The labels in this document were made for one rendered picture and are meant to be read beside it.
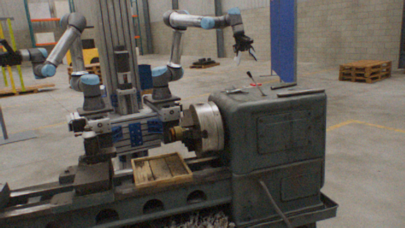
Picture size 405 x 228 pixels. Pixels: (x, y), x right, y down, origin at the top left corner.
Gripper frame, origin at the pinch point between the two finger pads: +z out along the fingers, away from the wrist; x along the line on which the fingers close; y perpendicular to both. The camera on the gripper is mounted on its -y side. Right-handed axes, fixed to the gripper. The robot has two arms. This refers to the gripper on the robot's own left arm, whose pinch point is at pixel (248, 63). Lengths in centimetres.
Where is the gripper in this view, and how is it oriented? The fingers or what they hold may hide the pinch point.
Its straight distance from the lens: 203.2
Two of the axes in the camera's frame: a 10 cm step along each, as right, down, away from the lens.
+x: -8.7, 2.6, -4.1
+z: 2.4, 9.7, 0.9
